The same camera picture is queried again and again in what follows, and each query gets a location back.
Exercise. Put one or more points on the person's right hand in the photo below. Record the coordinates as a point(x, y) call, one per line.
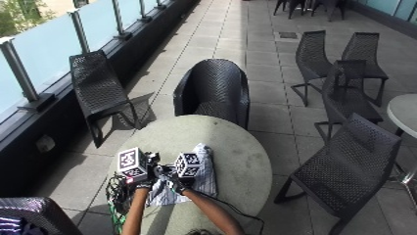
point(178, 183)

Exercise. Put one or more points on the person's left hand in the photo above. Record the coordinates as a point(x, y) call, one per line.
point(149, 178)

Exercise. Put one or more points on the white striped cloth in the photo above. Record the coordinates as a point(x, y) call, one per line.
point(204, 176)

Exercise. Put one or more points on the white marker cube left glove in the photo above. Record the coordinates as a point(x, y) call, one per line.
point(130, 163)

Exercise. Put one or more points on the white marker cube glove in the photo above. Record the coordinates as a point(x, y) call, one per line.
point(130, 163)
point(188, 164)

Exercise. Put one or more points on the white marker cube right glove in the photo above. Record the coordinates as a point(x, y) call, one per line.
point(188, 164)

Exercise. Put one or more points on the black perforated armless chair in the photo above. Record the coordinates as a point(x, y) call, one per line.
point(346, 98)
point(346, 169)
point(101, 91)
point(363, 54)
point(310, 60)

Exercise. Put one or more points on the black woven tub armchair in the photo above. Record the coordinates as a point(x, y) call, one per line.
point(214, 89)
point(32, 213)

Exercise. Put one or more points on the frosted glass railing panel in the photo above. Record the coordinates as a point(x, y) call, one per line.
point(45, 49)
point(6, 91)
point(100, 23)

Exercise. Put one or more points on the square floor drain cover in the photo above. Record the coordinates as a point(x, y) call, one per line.
point(288, 35)

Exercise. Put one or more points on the grey round side table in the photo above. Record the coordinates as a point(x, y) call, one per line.
point(403, 114)

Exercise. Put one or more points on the grey wall outlet cover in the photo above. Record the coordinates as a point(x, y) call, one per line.
point(45, 143)

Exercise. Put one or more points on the metal railing post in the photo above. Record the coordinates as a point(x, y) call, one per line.
point(160, 3)
point(78, 31)
point(118, 18)
point(144, 9)
point(18, 70)

